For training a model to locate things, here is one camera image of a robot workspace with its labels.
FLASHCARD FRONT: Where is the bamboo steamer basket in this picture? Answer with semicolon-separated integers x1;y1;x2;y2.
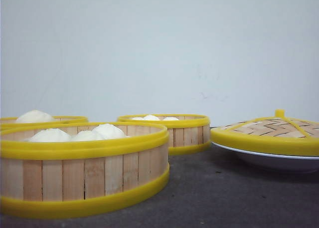
117;114;211;155
0;122;169;219
0;116;88;131

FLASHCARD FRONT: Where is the white bun far right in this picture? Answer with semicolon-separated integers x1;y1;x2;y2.
163;116;179;121

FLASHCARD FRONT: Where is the white plate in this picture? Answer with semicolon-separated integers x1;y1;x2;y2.
211;142;319;173

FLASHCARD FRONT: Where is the white bun front left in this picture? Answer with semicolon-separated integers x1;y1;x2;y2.
28;128;71;142

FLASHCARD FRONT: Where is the white bun back left basket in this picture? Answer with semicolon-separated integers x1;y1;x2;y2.
15;110;55;123

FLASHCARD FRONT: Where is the white bun front right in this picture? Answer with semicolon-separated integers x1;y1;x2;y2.
92;124;126;140

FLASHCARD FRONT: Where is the white bun front middle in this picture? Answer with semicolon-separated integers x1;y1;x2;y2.
70;130;104;142

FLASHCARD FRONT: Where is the bamboo steamer lid yellow rim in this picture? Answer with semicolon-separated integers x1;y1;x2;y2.
210;109;319;157

